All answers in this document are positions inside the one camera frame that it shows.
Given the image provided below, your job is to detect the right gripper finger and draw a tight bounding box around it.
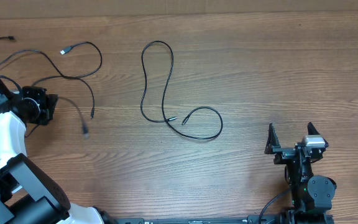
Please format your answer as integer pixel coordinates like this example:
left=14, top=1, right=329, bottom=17
left=307, top=122, right=319, bottom=135
left=264, top=123, right=281, bottom=154

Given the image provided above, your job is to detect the black USB cable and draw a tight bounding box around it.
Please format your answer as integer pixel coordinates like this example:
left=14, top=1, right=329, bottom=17
left=0, top=35, right=103, bottom=80

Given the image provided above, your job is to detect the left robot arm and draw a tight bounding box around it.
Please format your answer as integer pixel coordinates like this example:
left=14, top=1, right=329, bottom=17
left=0, top=76, right=115, bottom=224

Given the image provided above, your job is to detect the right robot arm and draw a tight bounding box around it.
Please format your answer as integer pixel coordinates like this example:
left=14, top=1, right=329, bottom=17
left=258, top=123, right=337, bottom=223

